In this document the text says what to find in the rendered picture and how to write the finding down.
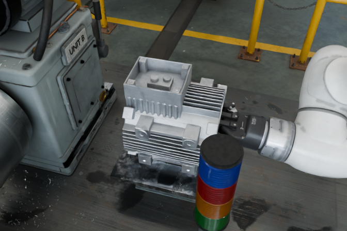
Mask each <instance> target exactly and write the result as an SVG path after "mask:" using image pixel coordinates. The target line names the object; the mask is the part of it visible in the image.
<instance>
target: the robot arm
mask: <svg viewBox="0 0 347 231"><path fill-rule="evenodd" d="M346 124H347V48H346V47H344V46H341V45H329V46H326V47H323V48H321V49H319V50H318V51H317V52H316V53H315V54H314V55H313V57H312V58H311V60H310V61H309V63H308V65H307V68H306V71H305V74H304V78H303V82H302V86H301V91H300V95H299V107H298V113H297V116H296V119H295V121H294V122H291V121H286V120H282V119H279V118H275V117H272V116H270V117H268V118H267V119H266V118H264V117H260V116H257V115H254V114H249V115H244V114H242V113H241V112H238V111H237V110H236V108H235V103H234V102H231V103H223V108H222V113H221V116H220V122H219V127H218V133H217V134H226V135H230V136H232V137H234V138H236V139H237V140H238V141H239V142H240V143H241V145H242V147H245V148H248V149H252V150H255V151H256V150H258V154H259V155H261V156H264V157H268V158H272V159H275V160H277V161H282V162H284V163H287V164H289V165H290V166H292V167H293V168H295V169H298V170H300V171H303V172H306V173H309V174H313V175H317V176H323V177H330V178H347V126H346Z"/></svg>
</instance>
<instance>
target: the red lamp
mask: <svg viewBox="0 0 347 231"><path fill-rule="evenodd" d="M237 182H238V180H237V181H236V182H235V184H233V185H232V186H230V187H228V188H222V189H220V188H214V187H211V186H209V185H207V184H206V183H205V182H204V181H203V180H202V179H201V178H200V176H199V172H198V179H197V191H198V193H199V195H200V196H201V198H202V199H203V200H205V201H206V202H208V203H210V204H214V205H221V204H225V203H227V202H229V201H230V200H231V199H232V198H233V196H234V194H235V190H236V186H237Z"/></svg>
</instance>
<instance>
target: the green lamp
mask: <svg viewBox="0 0 347 231"><path fill-rule="evenodd" d="M229 216H230V212H229V213H228V214H227V215H226V216H225V217H223V218H220V219H210V218H207V217H205V216H204V215H202V214H201V213H200V212H199V210H198V209H197V206H196V203H195V218H196V221H197V223H198V224H199V225H200V226H201V227H202V228H204V229H206V230H209V231H217V230H220V229H222V228H223V227H224V226H225V225H226V224H227V222H228V220H229Z"/></svg>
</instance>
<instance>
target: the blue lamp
mask: <svg viewBox="0 0 347 231"><path fill-rule="evenodd" d="M241 165H242V161H241V163H240V164H239V165H237V166H236V167H234V168H231V169H217V168H214V167H212V166H210V165H209V164H207V163H206V162H205V161H204V160H203V158H202V156H201V153H200V155H199V168H198V172H199V176H200V178H201V179H202V180H203V181H204V182H205V183H206V184H207V185H209V186H211V187H214V188H220V189H222V188H228V187H230V186H232V185H233V184H235V182H236V181H237V180H238V178H239V174H240V169H241Z"/></svg>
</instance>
